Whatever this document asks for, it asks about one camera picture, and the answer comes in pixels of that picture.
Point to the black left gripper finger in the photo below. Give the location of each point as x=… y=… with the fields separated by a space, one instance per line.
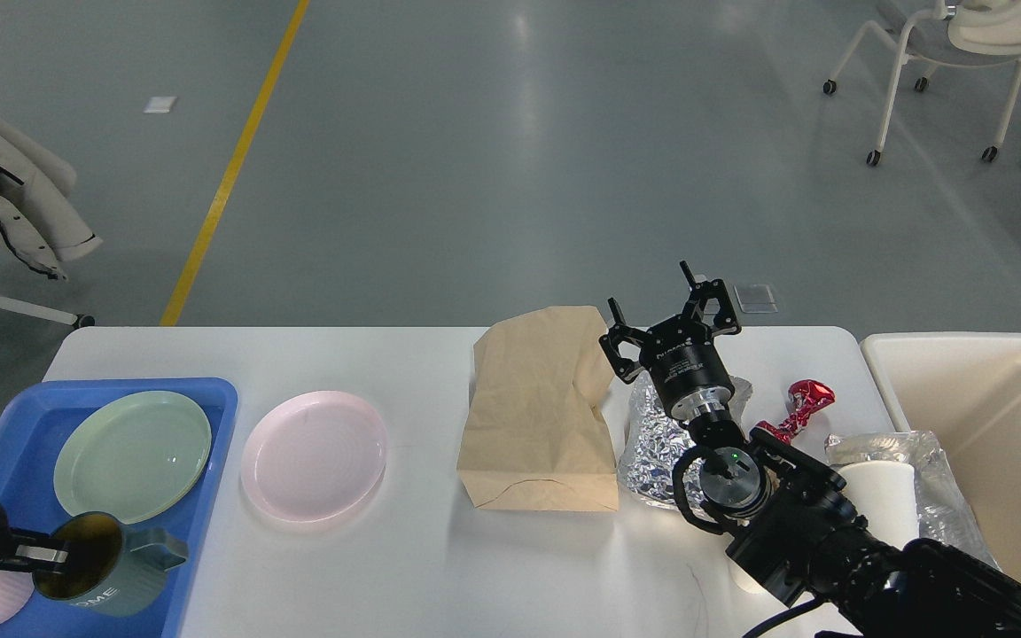
x=28 y=539
x=36 y=558

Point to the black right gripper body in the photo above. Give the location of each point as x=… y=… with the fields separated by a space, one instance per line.
x=686 y=369

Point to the dark teal mug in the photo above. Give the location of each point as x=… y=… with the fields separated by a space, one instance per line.
x=112 y=569

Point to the brown paper bag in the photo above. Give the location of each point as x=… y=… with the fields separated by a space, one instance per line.
x=535 y=438

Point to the pink plate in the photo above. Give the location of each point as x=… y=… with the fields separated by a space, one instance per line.
x=314 y=461

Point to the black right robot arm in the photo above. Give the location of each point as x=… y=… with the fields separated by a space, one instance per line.
x=793 y=531

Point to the grey floor socket cover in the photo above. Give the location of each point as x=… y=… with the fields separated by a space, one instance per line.
x=756 y=298

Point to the crumpled silver foil bag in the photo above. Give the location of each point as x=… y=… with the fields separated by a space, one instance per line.
x=654 y=443

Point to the crushed red can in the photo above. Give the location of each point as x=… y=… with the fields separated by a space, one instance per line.
x=807 y=396

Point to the blue plastic tray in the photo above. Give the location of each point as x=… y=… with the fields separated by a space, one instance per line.
x=33 y=429

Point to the white paper cup upright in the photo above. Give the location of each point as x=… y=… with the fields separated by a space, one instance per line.
x=883 y=492

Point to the white paper cup tipped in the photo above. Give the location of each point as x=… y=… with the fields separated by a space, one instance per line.
x=744 y=581

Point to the beige plastic bin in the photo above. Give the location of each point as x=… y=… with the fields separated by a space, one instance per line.
x=965 y=388

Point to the clear plastic bag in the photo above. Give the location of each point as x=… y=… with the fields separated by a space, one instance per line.
x=943 y=513

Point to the white chair on wheels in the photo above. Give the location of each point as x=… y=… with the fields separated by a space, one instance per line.
x=952 y=34

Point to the white floor plate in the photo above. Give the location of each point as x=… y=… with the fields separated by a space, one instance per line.
x=160 y=104

